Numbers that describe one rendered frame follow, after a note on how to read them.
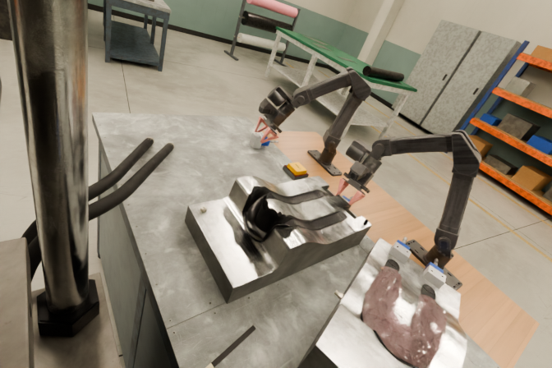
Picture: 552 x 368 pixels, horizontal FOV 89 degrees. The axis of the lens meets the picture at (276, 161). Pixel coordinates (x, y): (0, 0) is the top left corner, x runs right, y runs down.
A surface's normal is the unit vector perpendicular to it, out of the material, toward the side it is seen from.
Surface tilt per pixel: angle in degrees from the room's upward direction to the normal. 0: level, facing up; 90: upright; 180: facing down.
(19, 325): 0
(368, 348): 0
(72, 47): 90
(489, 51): 90
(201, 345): 0
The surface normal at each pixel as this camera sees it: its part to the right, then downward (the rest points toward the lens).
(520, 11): -0.84, -0.01
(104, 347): 0.32, -0.81
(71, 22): 0.85, 0.47
